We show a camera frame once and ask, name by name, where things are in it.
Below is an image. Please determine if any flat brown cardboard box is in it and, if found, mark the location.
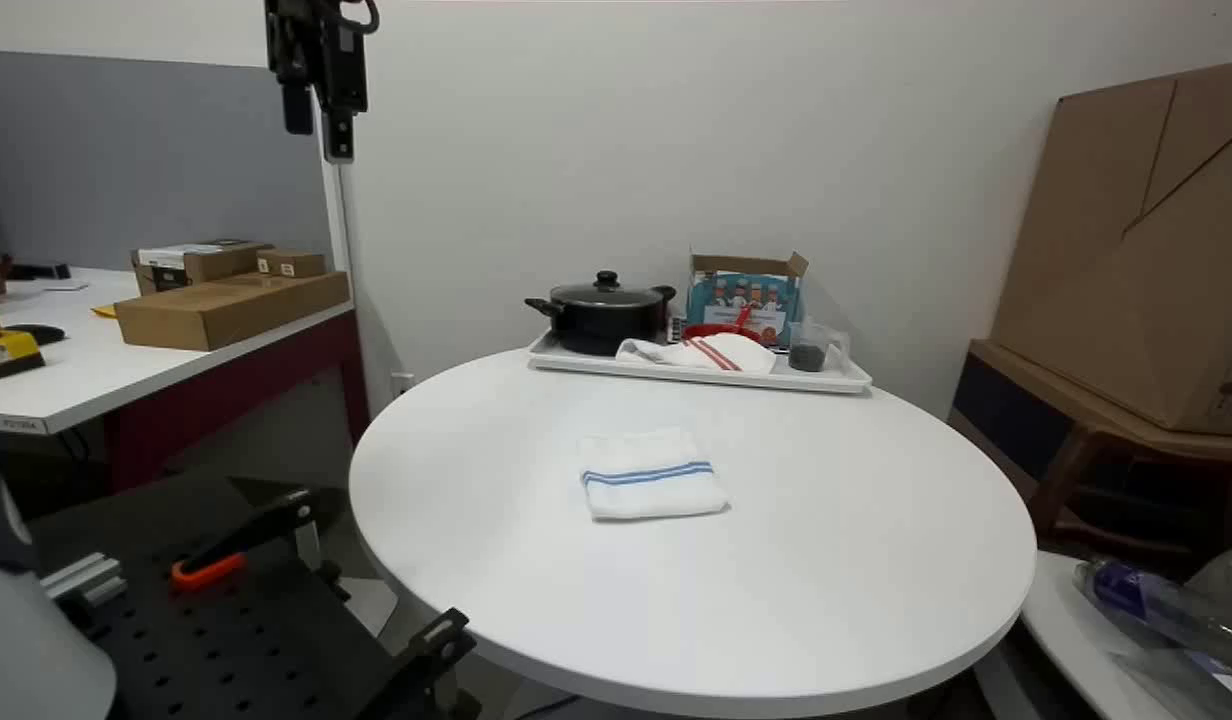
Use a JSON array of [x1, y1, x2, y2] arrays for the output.
[[111, 269, 351, 355]]

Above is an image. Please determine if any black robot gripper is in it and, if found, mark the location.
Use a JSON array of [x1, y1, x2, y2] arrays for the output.
[[262, 0, 378, 162]]

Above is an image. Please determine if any white round side table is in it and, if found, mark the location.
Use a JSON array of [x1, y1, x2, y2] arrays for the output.
[[1014, 549, 1232, 720]]

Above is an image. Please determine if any yellow and black device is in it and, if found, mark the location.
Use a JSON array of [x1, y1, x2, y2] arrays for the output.
[[0, 326, 46, 385]]

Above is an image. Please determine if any clear plastic bag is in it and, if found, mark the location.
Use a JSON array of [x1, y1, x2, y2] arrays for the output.
[[1075, 534, 1232, 711]]

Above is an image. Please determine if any black perforated breadboard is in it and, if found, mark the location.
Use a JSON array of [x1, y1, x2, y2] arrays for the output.
[[23, 467, 487, 720]]

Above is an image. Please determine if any white rectangular tray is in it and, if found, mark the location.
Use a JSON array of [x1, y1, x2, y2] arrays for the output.
[[524, 326, 875, 399]]

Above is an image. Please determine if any small cardboard box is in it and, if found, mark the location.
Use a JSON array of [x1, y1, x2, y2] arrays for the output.
[[253, 246, 330, 285]]

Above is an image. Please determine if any white desk with red frame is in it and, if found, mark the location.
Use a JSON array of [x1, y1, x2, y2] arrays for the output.
[[0, 265, 377, 496]]

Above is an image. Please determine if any colourful printed cardboard box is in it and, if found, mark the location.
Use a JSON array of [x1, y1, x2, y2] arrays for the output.
[[681, 246, 813, 353]]

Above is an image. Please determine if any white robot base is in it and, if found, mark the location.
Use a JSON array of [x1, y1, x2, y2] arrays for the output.
[[0, 438, 124, 720]]

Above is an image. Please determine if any white towel with blue stripes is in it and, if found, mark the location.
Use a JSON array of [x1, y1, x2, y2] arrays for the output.
[[575, 424, 734, 526]]

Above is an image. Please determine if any open cardboard box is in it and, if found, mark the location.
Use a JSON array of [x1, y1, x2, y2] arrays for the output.
[[127, 234, 277, 300]]

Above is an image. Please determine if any black pot with lid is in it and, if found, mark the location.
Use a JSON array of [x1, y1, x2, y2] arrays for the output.
[[521, 269, 681, 358]]

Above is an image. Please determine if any white towel with red stripes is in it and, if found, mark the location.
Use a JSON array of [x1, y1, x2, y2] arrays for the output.
[[614, 326, 780, 380]]

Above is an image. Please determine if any white vertical pole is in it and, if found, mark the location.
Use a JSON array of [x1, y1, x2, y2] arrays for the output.
[[316, 156, 362, 310]]

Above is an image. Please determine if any dark wooden stand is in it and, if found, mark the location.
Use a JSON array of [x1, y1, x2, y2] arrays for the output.
[[952, 335, 1232, 580]]

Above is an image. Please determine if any large brown cardboard box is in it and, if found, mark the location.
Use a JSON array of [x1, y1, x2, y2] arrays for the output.
[[991, 56, 1232, 438]]

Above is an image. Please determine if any black clamp with orange handle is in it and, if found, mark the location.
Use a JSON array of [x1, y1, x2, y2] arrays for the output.
[[164, 485, 327, 598]]

